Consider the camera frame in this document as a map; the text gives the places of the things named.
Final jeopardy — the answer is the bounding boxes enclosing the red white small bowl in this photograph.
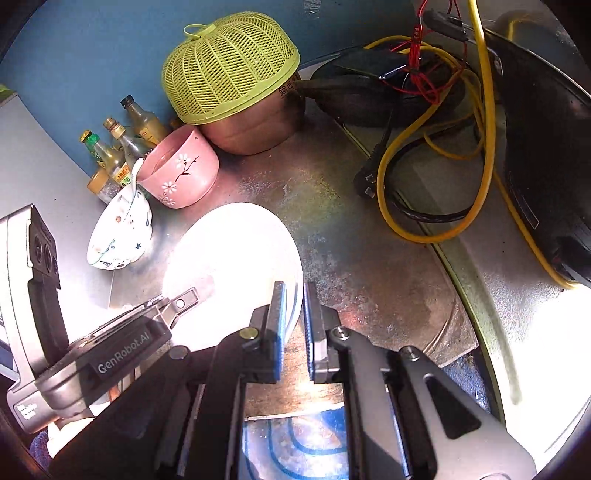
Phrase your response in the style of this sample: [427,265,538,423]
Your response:
[162,203,304,351]

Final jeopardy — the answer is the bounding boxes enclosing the bear pattern white bowl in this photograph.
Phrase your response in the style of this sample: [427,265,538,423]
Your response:
[87,185,152,270]

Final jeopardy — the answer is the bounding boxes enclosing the white ceramic spoon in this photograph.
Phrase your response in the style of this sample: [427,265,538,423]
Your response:
[129,158,144,207]

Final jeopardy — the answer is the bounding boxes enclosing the pink floral bowl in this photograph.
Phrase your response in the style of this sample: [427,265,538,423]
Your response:
[137,125,219,209]

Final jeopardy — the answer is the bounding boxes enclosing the yellow lid spice jar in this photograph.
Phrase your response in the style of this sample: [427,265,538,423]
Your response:
[87,167,121,204]

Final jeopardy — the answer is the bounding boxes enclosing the clear vinegar bottle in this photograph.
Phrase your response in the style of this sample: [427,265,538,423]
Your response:
[103,117,153,165]

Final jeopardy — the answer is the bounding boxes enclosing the dark sauce bottle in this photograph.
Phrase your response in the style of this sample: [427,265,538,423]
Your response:
[120,95,170,145]

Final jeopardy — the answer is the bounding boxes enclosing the copper metal pot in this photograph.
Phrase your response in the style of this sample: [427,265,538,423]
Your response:
[198,72,305,156]

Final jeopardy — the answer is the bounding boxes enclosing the green plastic food cover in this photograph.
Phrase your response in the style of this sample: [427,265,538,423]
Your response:
[161,11,301,125]

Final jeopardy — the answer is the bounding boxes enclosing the black electric cooker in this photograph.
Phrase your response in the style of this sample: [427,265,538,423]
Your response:
[485,10,590,285]

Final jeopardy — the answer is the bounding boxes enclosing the black power plug cable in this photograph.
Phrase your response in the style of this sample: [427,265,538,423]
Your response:
[352,108,477,225]

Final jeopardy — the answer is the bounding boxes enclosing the yellow power cable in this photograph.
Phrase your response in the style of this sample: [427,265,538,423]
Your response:
[361,0,578,292]

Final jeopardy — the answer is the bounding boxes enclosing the red wires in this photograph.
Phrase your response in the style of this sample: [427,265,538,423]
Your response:
[389,0,468,105]

